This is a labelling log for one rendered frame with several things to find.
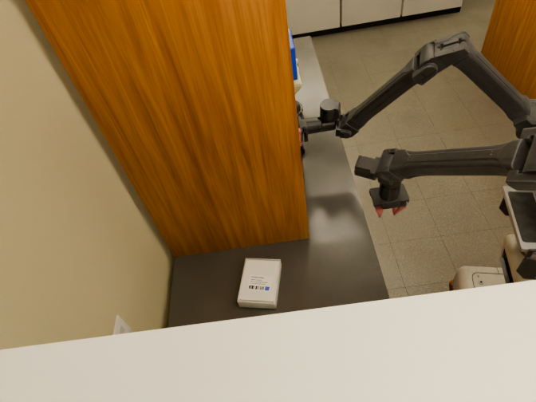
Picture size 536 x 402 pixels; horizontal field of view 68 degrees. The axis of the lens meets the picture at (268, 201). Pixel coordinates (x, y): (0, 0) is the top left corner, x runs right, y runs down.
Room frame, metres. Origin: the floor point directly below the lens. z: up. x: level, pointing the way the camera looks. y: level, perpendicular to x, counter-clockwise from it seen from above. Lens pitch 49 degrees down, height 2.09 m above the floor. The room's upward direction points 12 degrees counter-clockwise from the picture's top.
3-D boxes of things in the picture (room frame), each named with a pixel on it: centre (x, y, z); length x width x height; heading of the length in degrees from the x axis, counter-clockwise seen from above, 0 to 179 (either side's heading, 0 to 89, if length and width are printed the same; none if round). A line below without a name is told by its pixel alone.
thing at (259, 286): (0.66, 0.08, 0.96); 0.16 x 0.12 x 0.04; 163
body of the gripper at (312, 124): (1.14, -0.21, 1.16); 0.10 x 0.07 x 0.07; 176
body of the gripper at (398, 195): (0.73, -0.35, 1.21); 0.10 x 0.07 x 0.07; 85
